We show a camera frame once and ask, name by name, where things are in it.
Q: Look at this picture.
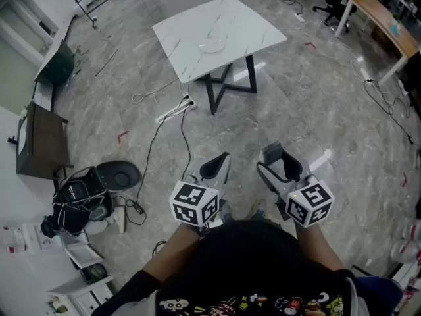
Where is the black power adapter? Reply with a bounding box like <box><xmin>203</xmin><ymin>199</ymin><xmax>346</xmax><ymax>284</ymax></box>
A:
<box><xmin>126</xmin><ymin>198</ymin><xmax>146</xmax><ymax>216</ymax></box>

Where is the white drawer unit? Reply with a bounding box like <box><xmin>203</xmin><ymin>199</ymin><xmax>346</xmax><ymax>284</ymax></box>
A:
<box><xmin>45</xmin><ymin>275</ymin><xmax>115</xmax><ymax>316</ymax></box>

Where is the dark green round bin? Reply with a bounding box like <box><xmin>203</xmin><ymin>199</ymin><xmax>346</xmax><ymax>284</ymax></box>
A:
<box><xmin>42</xmin><ymin>39</ymin><xmax>76</xmax><ymax>86</ymax></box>

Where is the wooden desk with white legs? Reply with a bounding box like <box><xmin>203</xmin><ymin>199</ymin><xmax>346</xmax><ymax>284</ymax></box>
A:
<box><xmin>334</xmin><ymin>0</ymin><xmax>421</xmax><ymax>86</ymax></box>

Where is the person's shoe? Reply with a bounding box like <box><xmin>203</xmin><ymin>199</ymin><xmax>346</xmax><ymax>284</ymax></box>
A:
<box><xmin>219</xmin><ymin>202</ymin><xmax>235</xmax><ymax>224</ymax></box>
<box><xmin>249</xmin><ymin>198</ymin><xmax>269</xmax><ymax>221</ymax></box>

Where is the person's right forearm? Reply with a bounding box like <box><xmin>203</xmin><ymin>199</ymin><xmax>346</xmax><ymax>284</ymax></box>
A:
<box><xmin>294</xmin><ymin>224</ymin><xmax>345</xmax><ymax>272</ymax></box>

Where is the person's black printed shirt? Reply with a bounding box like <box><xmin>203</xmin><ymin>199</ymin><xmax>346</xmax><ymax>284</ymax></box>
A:
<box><xmin>91</xmin><ymin>220</ymin><xmax>405</xmax><ymax>316</ymax></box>

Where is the thin black rod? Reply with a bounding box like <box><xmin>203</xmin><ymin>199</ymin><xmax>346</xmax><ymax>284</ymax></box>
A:
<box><xmin>95</xmin><ymin>48</ymin><xmax>120</xmax><ymax>78</ymax></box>

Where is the person's right shoe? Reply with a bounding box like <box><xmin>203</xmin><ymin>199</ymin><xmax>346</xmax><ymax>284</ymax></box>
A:
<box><xmin>249</xmin><ymin>198</ymin><xmax>269</xmax><ymax>221</ymax></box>

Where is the person's left shoe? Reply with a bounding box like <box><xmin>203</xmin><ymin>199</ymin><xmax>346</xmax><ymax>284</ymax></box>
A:
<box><xmin>219</xmin><ymin>202</ymin><xmax>235</xmax><ymax>224</ymax></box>

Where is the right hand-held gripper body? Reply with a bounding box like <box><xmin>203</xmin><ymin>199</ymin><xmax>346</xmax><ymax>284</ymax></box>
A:
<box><xmin>275</xmin><ymin>174</ymin><xmax>335</xmax><ymax>228</ymax></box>

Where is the clear water bottle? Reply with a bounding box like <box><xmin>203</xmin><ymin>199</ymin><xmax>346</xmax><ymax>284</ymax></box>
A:
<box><xmin>401</xmin><ymin>220</ymin><xmax>421</xmax><ymax>243</ymax></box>
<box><xmin>390</xmin><ymin>240</ymin><xmax>421</xmax><ymax>265</ymax></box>

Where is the white marble table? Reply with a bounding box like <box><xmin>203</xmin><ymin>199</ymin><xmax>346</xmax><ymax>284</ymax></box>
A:
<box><xmin>151</xmin><ymin>0</ymin><xmax>288</xmax><ymax>116</ymax></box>

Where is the black power cable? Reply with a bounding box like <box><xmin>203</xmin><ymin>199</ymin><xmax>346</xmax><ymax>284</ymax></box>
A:
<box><xmin>124</xmin><ymin>101</ymin><xmax>188</xmax><ymax>226</ymax></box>
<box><xmin>363</xmin><ymin>78</ymin><xmax>416</xmax><ymax>145</ymax></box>
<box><xmin>180</xmin><ymin>102</ymin><xmax>195</xmax><ymax>180</ymax></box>

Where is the white open box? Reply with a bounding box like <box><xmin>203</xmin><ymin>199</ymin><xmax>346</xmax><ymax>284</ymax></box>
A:
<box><xmin>63</xmin><ymin>241</ymin><xmax>104</xmax><ymax>270</ymax></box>

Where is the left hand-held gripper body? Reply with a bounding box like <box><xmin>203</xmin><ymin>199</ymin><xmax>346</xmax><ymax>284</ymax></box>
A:
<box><xmin>169</xmin><ymin>174</ymin><xmax>228</xmax><ymax>229</ymax></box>

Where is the clear glass plate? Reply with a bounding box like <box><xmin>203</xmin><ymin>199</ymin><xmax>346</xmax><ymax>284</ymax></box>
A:
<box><xmin>198</xmin><ymin>33</ymin><xmax>228</xmax><ymax>54</ymax></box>

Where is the white looped cable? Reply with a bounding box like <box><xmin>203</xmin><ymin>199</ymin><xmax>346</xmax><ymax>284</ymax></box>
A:
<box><xmin>131</xmin><ymin>77</ymin><xmax>181</xmax><ymax>105</ymax></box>

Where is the brown wooden cabinet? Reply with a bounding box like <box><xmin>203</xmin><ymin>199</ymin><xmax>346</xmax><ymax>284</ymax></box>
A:
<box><xmin>15</xmin><ymin>101</ymin><xmax>74</xmax><ymax>181</ymax></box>

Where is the black backpack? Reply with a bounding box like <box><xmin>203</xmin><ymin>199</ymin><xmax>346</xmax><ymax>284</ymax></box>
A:
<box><xmin>41</xmin><ymin>165</ymin><xmax>115</xmax><ymax>238</ymax></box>

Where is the person's left forearm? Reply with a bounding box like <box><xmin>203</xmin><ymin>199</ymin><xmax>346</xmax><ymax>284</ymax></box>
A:
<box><xmin>143</xmin><ymin>224</ymin><xmax>205</xmax><ymax>284</ymax></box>

